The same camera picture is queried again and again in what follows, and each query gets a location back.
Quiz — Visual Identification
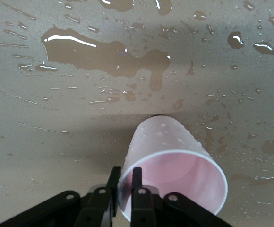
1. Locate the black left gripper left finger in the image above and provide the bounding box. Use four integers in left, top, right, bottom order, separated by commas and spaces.
0, 166, 122, 227

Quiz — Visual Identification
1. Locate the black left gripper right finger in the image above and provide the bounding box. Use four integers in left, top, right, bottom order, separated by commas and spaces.
129, 167, 233, 227

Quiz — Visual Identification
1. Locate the pink plastic cup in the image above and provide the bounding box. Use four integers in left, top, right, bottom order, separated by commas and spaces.
117, 117, 229, 223

